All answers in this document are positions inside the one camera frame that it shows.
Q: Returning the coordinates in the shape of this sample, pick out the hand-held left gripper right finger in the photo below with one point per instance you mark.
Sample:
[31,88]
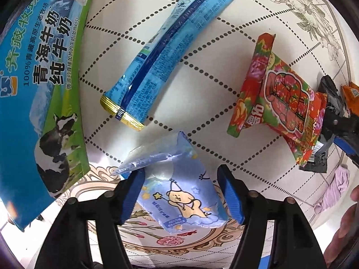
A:
[230,194]

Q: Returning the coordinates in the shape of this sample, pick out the black snack packet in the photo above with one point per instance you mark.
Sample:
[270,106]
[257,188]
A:
[315,159]

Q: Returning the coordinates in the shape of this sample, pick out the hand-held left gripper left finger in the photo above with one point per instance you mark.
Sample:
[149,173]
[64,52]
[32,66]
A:
[131,199]

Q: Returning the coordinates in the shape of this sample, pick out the red floral snack packet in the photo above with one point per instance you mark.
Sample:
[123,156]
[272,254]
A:
[283,101]

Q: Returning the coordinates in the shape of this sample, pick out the purple cloth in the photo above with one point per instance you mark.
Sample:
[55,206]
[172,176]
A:
[335,192]

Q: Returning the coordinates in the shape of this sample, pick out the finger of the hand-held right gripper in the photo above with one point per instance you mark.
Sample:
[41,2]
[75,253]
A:
[346,145]
[340,124]

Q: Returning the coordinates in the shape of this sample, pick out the blue green cow-print milk carton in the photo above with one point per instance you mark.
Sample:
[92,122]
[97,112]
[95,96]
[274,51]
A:
[42,89]

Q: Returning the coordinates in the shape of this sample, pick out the long blue snack packet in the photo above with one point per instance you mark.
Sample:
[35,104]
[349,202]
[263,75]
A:
[165,53]

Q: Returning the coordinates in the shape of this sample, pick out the orange snack packet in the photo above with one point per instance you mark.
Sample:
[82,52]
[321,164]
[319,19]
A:
[352,94]

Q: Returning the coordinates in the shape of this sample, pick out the blue bear-print tissue pack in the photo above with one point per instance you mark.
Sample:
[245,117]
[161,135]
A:
[179,190]

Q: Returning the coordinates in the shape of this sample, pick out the person's right hand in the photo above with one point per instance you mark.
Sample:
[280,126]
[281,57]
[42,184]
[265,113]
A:
[346,224]

